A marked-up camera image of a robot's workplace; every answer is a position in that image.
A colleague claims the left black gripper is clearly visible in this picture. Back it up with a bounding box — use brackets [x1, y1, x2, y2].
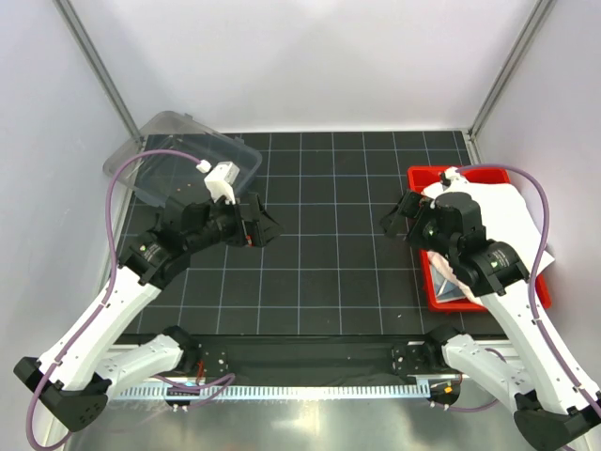
[186, 192, 284, 254]

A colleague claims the white towel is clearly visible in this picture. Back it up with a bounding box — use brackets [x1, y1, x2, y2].
[419, 166, 556, 306]

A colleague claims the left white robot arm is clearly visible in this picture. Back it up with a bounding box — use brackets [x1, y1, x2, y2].
[14, 194, 283, 432]

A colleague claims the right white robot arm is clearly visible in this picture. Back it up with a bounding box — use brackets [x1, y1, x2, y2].
[381, 191, 600, 450]

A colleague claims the red plastic bin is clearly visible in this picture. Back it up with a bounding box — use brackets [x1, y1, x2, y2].
[406, 164, 553, 313]

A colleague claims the blue white cloth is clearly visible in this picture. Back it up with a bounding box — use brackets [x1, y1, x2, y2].
[432, 273, 465, 303]

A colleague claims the clear plastic container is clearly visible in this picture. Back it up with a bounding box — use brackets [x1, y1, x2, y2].
[103, 111, 262, 207]

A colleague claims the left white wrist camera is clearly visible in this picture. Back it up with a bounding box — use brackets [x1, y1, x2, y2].
[204, 162, 239, 205]

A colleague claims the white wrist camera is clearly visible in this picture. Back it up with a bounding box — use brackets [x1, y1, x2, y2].
[204, 162, 239, 205]
[439, 166, 469, 191]

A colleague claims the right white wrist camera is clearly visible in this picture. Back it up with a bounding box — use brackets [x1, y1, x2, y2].
[439, 166, 469, 191]

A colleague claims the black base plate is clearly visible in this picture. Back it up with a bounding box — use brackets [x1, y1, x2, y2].
[112, 334, 480, 380]

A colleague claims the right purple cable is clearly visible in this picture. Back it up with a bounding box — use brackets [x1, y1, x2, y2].
[440, 163, 601, 414]

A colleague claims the slotted cable duct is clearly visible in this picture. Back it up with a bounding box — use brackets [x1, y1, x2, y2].
[116, 381, 430, 402]

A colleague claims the right aluminium frame post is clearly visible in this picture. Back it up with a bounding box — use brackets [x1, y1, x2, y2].
[469, 0, 556, 142]

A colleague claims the aluminium frame post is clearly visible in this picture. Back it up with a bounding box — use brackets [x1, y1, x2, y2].
[53, 0, 142, 144]
[469, 0, 556, 142]

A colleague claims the left aluminium frame post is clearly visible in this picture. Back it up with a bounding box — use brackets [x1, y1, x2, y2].
[53, 0, 142, 144]

